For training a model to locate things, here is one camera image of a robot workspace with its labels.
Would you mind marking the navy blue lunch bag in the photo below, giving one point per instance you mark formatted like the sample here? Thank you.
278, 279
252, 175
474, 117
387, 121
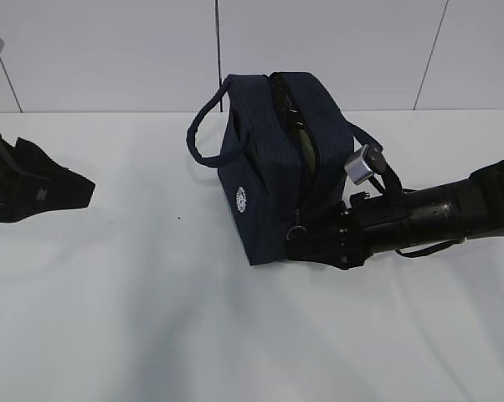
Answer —
281, 162

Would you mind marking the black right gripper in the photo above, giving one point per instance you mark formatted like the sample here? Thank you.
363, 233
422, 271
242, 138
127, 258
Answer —
354, 249

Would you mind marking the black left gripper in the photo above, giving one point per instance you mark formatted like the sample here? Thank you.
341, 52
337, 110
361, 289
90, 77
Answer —
32, 183

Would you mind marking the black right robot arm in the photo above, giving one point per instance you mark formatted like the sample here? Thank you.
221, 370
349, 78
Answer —
411, 223

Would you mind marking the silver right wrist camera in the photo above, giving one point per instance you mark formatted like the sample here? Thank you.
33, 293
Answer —
364, 164

